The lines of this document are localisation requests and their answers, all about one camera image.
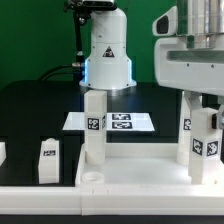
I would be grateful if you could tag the white front barrier rail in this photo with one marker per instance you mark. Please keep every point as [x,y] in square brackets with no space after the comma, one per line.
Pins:
[113,200]

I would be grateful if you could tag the white desk tabletop panel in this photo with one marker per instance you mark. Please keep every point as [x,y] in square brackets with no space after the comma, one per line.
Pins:
[134,164]

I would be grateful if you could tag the white marker tag sheet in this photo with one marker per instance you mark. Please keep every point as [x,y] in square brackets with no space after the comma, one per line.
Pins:
[115,122]

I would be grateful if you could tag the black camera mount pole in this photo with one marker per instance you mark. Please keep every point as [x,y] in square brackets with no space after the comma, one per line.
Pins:
[82,10]

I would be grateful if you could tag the white barrier rail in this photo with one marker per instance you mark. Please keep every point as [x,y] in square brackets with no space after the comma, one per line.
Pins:
[113,200]
[2,152]

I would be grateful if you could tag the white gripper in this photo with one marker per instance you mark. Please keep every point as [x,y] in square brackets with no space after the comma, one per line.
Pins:
[193,70]

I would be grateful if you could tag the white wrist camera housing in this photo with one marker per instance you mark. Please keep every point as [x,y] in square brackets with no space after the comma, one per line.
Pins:
[166,25]

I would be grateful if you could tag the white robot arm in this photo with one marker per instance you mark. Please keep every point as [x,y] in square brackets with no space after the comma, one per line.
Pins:
[200,22]

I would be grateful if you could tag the white left barrier rail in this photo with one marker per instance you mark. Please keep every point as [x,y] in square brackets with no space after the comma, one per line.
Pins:
[2,152]

